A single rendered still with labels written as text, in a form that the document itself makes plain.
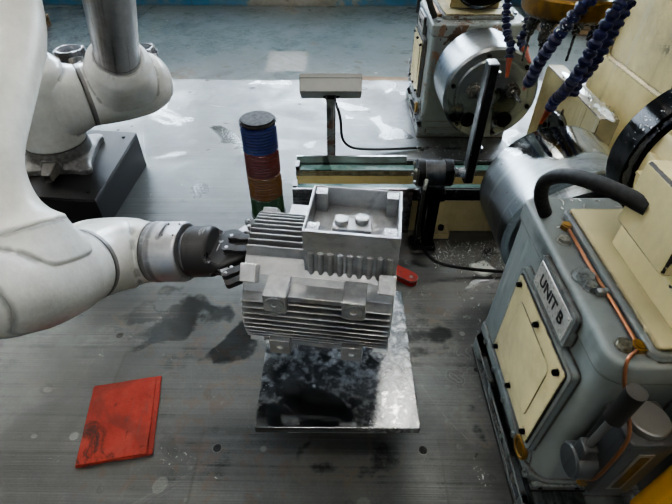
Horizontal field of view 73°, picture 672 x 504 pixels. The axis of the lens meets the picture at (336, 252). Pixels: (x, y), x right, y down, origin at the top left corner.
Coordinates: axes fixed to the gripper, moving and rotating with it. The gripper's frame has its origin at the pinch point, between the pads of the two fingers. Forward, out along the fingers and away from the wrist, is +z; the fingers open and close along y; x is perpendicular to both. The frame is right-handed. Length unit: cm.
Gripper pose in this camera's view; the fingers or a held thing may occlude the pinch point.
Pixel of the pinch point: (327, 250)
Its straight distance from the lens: 62.9
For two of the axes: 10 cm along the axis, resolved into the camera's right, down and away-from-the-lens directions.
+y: 1.2, -6.7, 7.3
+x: 1.2, 7.4, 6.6
